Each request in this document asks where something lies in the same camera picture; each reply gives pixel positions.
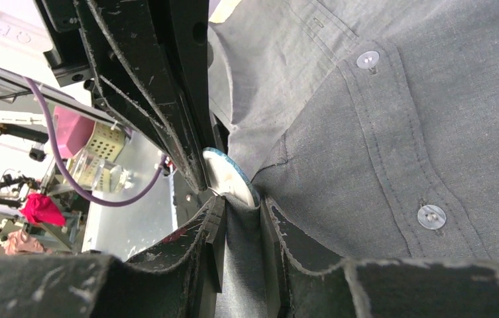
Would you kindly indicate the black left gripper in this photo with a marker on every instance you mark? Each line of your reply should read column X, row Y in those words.
column 149, row 61

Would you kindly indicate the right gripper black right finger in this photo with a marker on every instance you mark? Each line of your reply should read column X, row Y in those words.
column 303, row 278

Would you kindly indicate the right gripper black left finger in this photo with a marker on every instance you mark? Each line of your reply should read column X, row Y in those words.
column 180, row 276

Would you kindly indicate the round portrait pin badge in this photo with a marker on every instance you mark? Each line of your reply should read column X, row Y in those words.
column 226, row 177

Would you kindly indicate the grey button shirt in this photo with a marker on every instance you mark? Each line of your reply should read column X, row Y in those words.
column 373, row 125

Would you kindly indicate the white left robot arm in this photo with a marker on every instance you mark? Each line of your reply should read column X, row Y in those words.
column 23, row 41

